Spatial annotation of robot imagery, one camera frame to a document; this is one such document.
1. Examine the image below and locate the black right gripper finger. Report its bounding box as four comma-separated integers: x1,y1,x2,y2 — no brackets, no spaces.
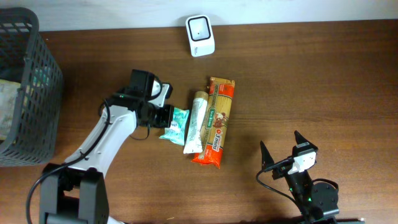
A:
260,141,275,170
294,130,313,146

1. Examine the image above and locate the teal tissue packet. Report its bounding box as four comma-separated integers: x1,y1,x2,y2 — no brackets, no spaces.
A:
159,108,190,146

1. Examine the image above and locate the white tube with brown cap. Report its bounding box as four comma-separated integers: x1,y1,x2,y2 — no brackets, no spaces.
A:
183,91,208,154

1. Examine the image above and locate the orange spaghetti packet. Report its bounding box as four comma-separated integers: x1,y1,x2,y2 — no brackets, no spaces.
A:
192,77,235,168

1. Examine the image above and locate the cream snack bag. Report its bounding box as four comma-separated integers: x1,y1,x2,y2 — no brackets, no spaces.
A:
1,80,21,141

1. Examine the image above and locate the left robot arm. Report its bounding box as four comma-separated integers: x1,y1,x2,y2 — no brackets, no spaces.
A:
35,70,174,223

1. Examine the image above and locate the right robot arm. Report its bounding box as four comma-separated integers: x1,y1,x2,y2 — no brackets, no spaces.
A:
256,131,364,223

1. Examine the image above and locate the white barcode scanner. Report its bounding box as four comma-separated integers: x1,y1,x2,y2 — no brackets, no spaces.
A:
185,15,215,57

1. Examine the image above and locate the dark grey plastic basket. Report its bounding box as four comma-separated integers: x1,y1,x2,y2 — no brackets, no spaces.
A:
1,7,63,167

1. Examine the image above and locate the black right camera cable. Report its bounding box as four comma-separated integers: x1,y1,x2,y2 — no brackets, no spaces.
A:
256,157,339,206

